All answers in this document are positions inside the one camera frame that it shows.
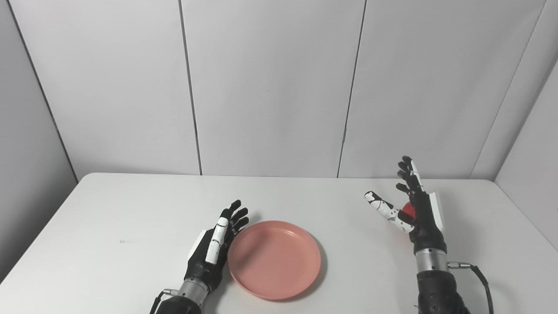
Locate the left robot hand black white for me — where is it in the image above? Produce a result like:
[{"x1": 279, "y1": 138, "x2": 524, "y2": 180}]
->
[{"x1": 184, "y1": 200, "x2": 250, "y2": 292}]

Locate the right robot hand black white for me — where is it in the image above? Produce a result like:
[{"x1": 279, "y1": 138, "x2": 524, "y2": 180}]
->
[{"x1": 364, "y1": 156, "x2": 448, "y2": 255}]

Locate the pink plastic plate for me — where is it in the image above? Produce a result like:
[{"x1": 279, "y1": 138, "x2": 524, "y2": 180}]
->
[{"x1": 228, "y1": 220, "x2": 322, "y2": 301}]

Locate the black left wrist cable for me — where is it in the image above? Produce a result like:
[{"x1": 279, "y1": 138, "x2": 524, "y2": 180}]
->
[{"x1": 149, "y1": 289, "x2": 180, "y2": 314}]

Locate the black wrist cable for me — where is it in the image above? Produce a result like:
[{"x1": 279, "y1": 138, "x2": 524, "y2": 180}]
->
[
  {"x1": 447, "y1": 261, "x2": 495, "y2": 314},
  {"x1": 149, "y1": 289, "x2": 180, "y2": 314}
]

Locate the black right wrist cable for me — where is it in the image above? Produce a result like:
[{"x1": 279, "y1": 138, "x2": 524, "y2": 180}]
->
[{"x1": 447, "y1": 261, "x2": 495, "y2": 314}]

